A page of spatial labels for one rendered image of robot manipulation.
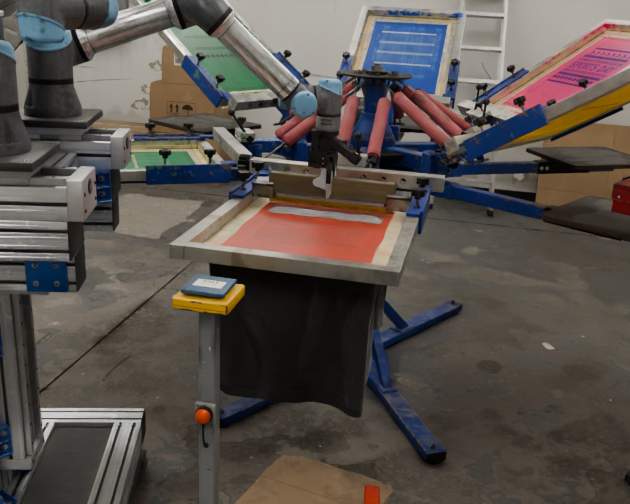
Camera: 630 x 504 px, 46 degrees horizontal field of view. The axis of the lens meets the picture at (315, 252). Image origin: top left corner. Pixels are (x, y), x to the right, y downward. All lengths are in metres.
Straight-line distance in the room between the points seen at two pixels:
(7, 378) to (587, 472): 2.02
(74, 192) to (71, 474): 1.07
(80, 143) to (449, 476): 1.69
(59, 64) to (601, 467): 2.30
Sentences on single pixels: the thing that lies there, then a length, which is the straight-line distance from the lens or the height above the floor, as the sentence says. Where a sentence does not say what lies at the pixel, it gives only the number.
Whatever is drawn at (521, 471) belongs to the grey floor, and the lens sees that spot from 2.91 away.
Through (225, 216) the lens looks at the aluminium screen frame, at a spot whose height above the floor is 0.98.
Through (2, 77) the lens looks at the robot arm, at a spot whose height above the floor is 1.41.
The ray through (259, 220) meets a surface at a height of 0.96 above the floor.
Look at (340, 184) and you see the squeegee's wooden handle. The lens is 2.34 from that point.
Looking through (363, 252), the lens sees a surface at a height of 0.96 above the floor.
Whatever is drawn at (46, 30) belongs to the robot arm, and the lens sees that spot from 1.38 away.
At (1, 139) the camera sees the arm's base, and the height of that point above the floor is 1.29.
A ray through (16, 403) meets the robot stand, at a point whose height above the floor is 0.54.
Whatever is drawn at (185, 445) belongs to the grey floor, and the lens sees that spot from 2.88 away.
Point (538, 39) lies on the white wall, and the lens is 6.40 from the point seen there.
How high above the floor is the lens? 1.60
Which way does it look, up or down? 19 degrees down
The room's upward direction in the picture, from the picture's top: 3 degrees clockwise
